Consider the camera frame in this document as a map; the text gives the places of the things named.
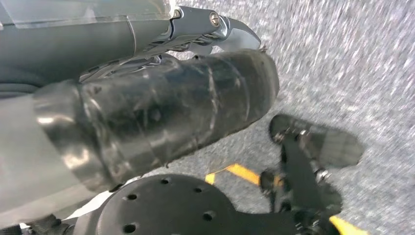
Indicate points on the yellow floor tape square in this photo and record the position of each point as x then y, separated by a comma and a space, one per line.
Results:
243, 172

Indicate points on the black round robot joint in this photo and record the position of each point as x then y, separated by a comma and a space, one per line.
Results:
168, 207

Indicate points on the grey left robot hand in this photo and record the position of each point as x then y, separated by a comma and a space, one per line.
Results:
146, 113

